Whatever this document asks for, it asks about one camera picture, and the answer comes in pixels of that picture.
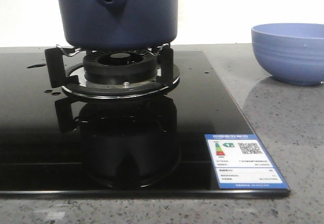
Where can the dark blue cooking pot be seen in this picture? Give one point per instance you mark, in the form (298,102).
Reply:
(119,25)

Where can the blue ceramic bowl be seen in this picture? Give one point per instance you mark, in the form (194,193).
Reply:
(291,52)

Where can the black pot support grate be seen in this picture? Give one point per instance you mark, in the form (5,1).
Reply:
(73,82)

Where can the black glass gas cooktop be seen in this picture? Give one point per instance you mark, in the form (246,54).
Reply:
(53,146)

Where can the black round gas burner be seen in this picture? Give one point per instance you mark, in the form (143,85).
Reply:
(116,68)

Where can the blue white energy label sticker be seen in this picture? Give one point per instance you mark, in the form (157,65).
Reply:
(241,162)

